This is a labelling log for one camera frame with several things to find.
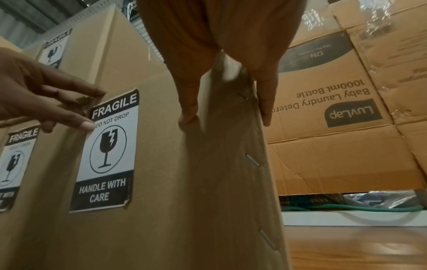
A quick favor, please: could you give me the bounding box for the wooden shelf unit white frame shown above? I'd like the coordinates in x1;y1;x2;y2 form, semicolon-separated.
281;210;427;228

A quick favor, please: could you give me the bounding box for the large cardboard box dark band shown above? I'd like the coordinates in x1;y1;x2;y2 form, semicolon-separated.
265;31;426;197

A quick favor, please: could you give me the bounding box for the green cable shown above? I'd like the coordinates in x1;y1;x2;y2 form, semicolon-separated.
281;201;426;214

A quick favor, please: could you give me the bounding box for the person's right hand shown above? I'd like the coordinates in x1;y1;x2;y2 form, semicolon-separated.
136;0;310;127

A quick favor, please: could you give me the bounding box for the medium taped cardboard box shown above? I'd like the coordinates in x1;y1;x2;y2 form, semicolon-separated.
40;51;294;270

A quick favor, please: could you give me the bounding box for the person's left hand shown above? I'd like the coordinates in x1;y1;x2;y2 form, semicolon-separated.
0;47;108;133

